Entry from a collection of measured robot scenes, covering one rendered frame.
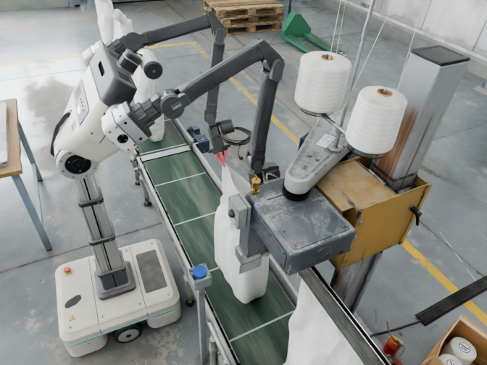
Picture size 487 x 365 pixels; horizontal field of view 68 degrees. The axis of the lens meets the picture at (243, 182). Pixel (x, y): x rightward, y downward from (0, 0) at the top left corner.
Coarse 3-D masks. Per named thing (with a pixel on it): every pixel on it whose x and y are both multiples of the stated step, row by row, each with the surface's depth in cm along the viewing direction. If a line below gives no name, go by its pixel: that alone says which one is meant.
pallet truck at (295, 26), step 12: (288, 12) 614; (288, 24) 606; (300, 24) 615; (288, 36) 608; (300, 36) 624; (312, 36) 614; (300, 48) 580; (312, 48) 572; (324, 48) 586; (336, 48) 578
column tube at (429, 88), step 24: (408, 72) 108; (432, 72) 101; (456, 72) 103; (408, 96) 110; (432, 96) 105; (408, 120) 113; (432, 120) 113; (408, 144) 115; (384, 168) 127; (408, 168) 124; (360, 264) 156; (336, 288) 176; (360, 288) 173
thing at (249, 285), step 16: (224, 176) 183; (240, 176) 171; (224, 192) 190; (240, 192) 176; (224, 208) 184; (224, 224) 179; (224, 240) 183; (224, 256) 189; (224, 272) 197; (256, 272) 174; (240, 288) 184; (256, 288) 183
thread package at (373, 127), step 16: (368, 96) 97; (384, 96) 97; (400, 96) 98; (368, 112) 97; (384, 112) 96; (400, 112) 97; (352, 128) 104; (368, 128) 99; (384, 128) 98; (352, 144) 105; (368, 144) 102; (384, 144) 101
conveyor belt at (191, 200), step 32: (160, 160) 284; (192, 160) 287; (160, 192) 256; (192, 192) 258; (192, 224) 235; (192, 256) 215; (224, 288) 200; (224, 320) 185; (256, 320) 186; (288, 320) 187; (256, 352) 174
